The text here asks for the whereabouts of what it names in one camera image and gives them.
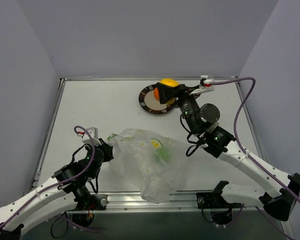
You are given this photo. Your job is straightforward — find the yellow fake lemon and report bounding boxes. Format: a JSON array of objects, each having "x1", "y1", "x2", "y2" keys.
[{"x1": 160, "y1": 78, "x2": 179, "y2": 105}]

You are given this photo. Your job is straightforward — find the orange fake persimmon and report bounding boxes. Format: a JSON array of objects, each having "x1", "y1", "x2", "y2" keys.
[{"x1": 153, "y1": 88, "x2": 160, "y2": 101}]

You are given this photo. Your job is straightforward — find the clear printed plastic bag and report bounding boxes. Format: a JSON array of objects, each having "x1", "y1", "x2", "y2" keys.
[{"x1": 107, "y1": 128, "x2": 188, "y2": 204}]

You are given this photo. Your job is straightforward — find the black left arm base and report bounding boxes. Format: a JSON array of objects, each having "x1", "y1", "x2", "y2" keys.
[{"x1": 51, "y1": 186, "x2": 108, "y2": 237}]

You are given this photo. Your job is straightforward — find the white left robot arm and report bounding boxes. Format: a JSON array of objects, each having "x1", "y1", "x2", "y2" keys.
[{"x1": 0, "y1": 140, "x2": 113, "y2": 240}]

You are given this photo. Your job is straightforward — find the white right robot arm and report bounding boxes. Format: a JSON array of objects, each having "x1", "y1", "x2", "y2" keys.
[{"x1": 155, "y1": 76, "x2": 300, "y2": 222}]

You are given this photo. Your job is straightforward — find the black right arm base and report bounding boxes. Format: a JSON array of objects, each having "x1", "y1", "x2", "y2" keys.
[{"x1": 196, "y1": 180, "x2": 244, "y2": 229}]

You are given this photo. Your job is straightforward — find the green fake fruit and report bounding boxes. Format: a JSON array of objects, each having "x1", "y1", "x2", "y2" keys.
[{"x1": 154, "y1": 147, "x2": 172, "y2": 164}]

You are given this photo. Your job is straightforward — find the brown rimmed ceramic plate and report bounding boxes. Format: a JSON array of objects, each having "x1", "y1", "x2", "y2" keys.
[{"x1": 138, "y1": 84, "x2": 173, "y2": 116}]

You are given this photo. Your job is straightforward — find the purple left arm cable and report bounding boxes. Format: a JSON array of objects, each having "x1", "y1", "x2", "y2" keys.
[{"x1": 0, "y1": 125, "x2": 98, "y2": 233}]

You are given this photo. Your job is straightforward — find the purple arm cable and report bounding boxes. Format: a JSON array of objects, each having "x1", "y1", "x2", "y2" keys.
[
  {"x1": 0, "y1": 125, "x2": 98, "y2": 233},
  {"x1": 209, "y1": 77, "x2": 300, "y2": 218}
]

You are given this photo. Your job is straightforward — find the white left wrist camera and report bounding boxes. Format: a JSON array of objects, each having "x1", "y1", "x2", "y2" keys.
[{"x1": 75, "y1": 127, "x2": 101, "y2": 146}]

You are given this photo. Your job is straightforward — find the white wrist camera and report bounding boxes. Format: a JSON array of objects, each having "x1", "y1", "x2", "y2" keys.
[
  {"x1": 189, "y1": 75, "x2": 215, "y2": 96},
  {"x1": 75, "y1": 127, "x2": 101, "y2": 146}
]

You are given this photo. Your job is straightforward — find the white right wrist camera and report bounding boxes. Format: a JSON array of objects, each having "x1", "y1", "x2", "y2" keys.
[{"x1": 189, "y1": 75, "x2": 215, "y2": 96}]

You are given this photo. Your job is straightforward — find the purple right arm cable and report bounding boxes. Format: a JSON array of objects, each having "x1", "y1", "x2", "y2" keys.
[{"x1": 209, "y1": 77, "x2": 300, "y2": 218}]

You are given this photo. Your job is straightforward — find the aluminium front rail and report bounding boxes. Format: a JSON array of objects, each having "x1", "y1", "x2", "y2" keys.
[{"x1": 64, "y1": 191, "x2": 283, "y2": 215}]

